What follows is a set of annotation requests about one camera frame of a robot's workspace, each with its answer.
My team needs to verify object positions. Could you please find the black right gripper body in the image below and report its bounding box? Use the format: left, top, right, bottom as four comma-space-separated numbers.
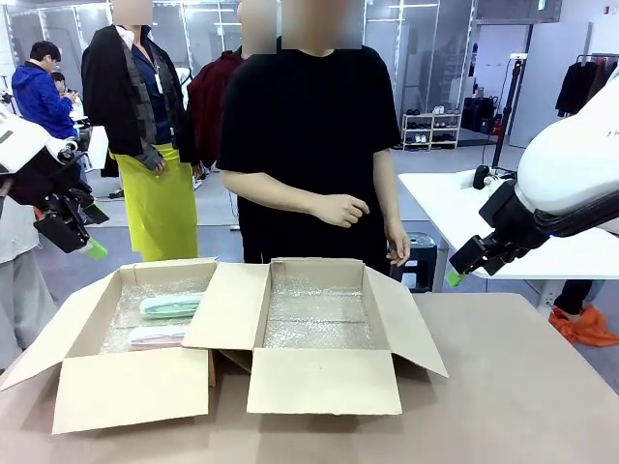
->
477, 178, 551, 253

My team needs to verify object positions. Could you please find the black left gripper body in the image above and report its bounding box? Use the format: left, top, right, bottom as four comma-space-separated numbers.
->
8, 148, 82, 210

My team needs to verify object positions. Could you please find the green glasses case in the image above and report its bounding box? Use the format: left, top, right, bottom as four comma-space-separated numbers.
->
138, 291, 203, 321

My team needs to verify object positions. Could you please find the person's right forearm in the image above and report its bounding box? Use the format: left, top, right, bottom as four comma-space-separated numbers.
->
221, 168, 323, 219

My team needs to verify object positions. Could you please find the person's left forearm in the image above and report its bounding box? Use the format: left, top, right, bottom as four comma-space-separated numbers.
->
372, 148, 405, 236

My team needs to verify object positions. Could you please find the pink glasses case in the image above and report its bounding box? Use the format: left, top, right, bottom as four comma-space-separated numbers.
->
126, 324, 188, 352

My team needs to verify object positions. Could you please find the cardboard box holding glasses cases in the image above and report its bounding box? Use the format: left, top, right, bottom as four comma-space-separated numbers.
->
0, 256, 221, 435

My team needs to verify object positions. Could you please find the person's left hand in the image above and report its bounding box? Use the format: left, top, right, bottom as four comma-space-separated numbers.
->
384, 226, 413, 269

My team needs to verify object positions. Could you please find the person's right hand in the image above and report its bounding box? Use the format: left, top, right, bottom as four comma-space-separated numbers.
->
312, 193, 371, 230

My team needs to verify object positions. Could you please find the black stool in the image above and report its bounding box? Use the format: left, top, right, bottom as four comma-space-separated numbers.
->
389, 231, 439, 294

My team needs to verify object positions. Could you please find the white table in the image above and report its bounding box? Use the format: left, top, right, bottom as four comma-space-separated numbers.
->
396, 168, 619, 310

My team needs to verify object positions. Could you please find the person in yellow skirt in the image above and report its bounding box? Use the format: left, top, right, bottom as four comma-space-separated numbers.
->
80, 21, 202, 262

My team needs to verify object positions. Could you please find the person in grey clothes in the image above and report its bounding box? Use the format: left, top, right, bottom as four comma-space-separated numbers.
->
0, 190, 58, 363

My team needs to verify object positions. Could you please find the person in blue hoodie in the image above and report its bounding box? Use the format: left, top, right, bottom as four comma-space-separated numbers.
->
10, 41, 79, 141

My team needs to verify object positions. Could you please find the bubble wrap sheet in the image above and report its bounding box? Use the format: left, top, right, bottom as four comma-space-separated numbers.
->
262, 284, 376, 350
99, 275, 209, 357

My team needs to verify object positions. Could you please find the black suitcase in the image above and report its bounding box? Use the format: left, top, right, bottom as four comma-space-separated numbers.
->
461, 95, 499, 135

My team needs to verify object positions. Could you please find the orange cloth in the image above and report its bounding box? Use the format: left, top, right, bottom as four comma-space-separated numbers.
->
548, 303, 619, 348

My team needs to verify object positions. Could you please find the white shoe rack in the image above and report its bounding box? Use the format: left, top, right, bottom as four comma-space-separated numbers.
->
400, 111, 463, 151

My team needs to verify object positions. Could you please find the clothes rack with dark garments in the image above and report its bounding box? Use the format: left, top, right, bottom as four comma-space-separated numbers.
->
554, 52, 619, 120

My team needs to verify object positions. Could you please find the person in red top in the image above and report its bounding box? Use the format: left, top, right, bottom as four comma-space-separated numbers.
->
187, 47, 244, 168

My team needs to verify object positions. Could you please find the empty cardboard box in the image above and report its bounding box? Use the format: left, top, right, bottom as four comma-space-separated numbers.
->
181, 256, 450, 416

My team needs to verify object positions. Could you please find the person in black T-shirt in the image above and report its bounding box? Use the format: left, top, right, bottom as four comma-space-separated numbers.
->
216, 36, 400, 279

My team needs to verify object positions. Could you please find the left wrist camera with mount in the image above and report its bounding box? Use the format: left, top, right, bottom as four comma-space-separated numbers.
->
57, 138, 81, 163

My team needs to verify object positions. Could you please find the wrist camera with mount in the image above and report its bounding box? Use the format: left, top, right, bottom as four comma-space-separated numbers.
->
57, 138, 81, 163
472, 163, 505, 190

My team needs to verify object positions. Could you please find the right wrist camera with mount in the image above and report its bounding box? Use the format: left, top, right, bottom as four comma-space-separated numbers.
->
472, 163, 505, 190

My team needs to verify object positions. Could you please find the black camera stand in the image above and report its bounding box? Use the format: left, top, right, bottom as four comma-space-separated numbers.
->
490, 53, 531, 170

